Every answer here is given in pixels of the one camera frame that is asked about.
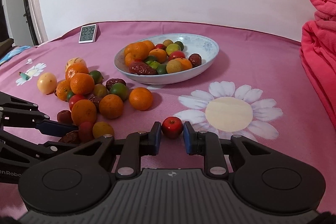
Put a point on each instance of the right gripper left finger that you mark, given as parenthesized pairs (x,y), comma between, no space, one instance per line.
(133,148)

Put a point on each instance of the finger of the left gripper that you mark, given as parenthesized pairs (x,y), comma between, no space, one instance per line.
(51,147)
(53,128)

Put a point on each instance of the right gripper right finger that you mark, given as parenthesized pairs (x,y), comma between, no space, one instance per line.
(211,148)

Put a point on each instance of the small red apple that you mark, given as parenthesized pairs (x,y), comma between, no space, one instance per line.
(172,127)

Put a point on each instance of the orange tangerine front pile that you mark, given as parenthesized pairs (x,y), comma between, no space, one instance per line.
(83,111)

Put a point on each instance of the yellow-green small fruit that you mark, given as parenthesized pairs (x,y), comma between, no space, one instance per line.
(102,128)

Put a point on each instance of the orange tangerine centre pile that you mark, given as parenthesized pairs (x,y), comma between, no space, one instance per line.
(111,107)

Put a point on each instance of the orange tangerine right of pile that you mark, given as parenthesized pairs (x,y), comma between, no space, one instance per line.
(141,99)

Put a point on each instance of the large orange tangerine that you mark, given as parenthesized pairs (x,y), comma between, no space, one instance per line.
(82,83)

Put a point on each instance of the green lime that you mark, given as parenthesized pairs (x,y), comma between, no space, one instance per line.
(120,90)

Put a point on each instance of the pink floral tablecloth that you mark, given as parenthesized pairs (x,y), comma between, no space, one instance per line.
(263,69)

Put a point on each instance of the pale yellow striped melon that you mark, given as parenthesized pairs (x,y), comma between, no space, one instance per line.
(75,60)

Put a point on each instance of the dark red jujube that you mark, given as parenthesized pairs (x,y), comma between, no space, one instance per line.
(111,82)

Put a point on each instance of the white digital clock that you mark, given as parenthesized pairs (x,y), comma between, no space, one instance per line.
(88,34)

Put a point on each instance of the folded red blanket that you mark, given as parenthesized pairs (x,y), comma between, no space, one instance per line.
(317,53)

